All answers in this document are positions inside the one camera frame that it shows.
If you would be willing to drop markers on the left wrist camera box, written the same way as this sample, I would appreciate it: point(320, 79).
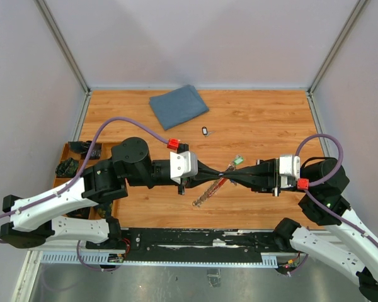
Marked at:
point(182, 165)

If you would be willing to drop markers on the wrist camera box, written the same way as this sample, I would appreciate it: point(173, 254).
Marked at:
point(289, 170)
point(182, 165)

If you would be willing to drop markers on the black tagged key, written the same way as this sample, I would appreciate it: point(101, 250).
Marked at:
point(206, 132)

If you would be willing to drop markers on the dark patterned sock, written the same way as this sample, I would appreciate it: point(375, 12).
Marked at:
point(81, 148)

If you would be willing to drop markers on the dark floral sock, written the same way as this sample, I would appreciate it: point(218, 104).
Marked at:
point(104, 210)

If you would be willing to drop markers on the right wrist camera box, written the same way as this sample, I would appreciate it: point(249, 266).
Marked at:
point(289, 170)

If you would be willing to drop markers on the green patterned sock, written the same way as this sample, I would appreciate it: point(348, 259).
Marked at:
point(67, 168)

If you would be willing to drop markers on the red-handled metal key organizer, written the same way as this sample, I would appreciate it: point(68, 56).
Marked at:
point(214, 187)

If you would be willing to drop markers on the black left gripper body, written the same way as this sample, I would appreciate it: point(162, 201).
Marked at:
point(189, 182)

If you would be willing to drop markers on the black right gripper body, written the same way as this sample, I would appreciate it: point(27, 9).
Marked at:
point(278, 179)

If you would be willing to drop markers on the folded blue cloth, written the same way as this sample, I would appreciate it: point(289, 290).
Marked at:
point(178, 106)

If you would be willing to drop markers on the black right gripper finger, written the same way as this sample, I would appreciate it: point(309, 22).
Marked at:
point(262, 169)
point(255, 183)

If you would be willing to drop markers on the green tagged key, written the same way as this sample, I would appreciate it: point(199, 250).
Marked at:
point(238, 160)

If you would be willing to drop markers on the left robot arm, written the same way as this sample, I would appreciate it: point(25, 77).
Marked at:
point(37, 220)

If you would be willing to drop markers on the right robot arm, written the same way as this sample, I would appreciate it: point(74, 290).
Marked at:
point(322, 183)

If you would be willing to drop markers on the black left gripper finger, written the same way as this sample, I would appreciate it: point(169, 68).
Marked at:
point(205, 171)
point(200, 179)

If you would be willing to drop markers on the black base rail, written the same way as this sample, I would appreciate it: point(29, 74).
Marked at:
point(195, 245)

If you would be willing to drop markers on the wooden compartment tray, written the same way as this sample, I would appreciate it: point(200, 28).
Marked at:
point(87, 213)

